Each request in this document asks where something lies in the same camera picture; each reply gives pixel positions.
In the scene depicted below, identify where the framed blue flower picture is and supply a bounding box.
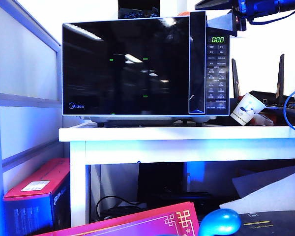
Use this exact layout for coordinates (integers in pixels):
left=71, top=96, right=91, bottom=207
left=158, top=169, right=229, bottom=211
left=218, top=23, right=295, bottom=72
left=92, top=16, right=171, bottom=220
left=118, top=0, right=160, bottom=19

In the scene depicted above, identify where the black book gold print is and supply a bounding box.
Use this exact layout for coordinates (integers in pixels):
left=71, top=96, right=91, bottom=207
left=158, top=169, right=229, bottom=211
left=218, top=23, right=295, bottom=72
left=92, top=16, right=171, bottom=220
left=238, top=210, right=295, bottom=236

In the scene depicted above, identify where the white blue paper cup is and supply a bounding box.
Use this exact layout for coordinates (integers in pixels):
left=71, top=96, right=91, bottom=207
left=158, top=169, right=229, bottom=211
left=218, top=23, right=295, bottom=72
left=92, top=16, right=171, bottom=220
left=230, top=92, right=266, bottom=126

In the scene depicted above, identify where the blue ethernet cable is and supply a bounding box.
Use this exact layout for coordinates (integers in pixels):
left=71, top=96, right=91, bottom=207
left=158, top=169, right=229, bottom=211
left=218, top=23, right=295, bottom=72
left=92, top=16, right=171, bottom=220
left=283, top=86, right=295, bottom=136

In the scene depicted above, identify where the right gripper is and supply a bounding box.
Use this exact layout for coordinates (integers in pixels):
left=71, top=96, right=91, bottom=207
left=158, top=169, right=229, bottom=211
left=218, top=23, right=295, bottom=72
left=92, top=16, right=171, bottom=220
left=194, top=0, right=248, bottom=37

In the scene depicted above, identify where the red black cardboard box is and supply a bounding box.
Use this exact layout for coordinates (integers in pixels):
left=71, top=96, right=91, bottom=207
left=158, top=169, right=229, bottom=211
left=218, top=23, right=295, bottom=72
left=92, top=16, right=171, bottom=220
left=2, top=158, right=71, bottom=236

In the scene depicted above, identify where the white foam sheet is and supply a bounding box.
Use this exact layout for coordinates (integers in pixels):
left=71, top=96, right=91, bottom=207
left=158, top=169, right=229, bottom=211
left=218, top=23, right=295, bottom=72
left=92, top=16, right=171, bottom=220
left=218, top=183, right=295, bottom=214

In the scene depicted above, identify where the pink gift box gold pattern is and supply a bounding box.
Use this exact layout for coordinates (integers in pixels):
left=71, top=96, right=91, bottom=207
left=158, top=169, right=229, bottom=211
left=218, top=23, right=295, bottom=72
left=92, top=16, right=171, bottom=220
left=35, top=201, right=200, bottom=236

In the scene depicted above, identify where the white table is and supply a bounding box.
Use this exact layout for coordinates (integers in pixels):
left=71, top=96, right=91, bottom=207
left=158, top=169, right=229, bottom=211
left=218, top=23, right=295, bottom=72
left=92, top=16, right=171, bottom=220
left=58, top=122, right=295, bottom=228

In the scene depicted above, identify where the grey board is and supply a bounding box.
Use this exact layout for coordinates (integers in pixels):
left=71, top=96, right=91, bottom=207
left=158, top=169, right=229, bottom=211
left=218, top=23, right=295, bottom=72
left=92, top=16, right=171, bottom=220
left=232, top=164, right=295, bottom=199

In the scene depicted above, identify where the black glass microwave door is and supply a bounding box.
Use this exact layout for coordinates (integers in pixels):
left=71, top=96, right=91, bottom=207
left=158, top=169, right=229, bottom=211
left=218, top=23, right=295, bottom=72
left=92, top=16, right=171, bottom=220
left=62, top=11, right=207, bottom=116

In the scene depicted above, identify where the small white red box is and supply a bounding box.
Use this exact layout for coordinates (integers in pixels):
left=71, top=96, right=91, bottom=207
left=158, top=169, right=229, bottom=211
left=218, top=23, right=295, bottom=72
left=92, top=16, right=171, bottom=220
left=252, top=113, right=273, bottom=126

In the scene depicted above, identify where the black router antenna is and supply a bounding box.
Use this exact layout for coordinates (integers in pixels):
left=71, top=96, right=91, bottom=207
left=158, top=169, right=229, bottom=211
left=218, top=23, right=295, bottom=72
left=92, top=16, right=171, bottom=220
left=231, top=58, right=240, bottom=99
left=276, top=54, right=285, bottom=98

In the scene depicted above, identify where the black router body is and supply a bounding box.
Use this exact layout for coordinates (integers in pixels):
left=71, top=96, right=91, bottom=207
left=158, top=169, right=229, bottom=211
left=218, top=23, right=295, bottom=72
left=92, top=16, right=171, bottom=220
left=230, top=90, right=295, bottom=126

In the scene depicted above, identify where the glossy blue computer mouse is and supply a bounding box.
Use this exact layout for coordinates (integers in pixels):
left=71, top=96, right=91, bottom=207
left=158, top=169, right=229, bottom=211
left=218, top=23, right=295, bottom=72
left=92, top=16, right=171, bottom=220
left=198, top=208, right=242, bottom=236

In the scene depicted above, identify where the black power cable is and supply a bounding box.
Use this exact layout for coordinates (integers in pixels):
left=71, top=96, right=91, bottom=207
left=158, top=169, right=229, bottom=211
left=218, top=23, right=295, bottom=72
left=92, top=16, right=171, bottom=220
left=95, top=195, right=141, bottom=222

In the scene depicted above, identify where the black silver microwave oven body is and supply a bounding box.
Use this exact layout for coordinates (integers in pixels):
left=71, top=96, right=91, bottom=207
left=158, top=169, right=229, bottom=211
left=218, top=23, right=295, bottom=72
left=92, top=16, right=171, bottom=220
left=62, top=16, right=231, bottom=127

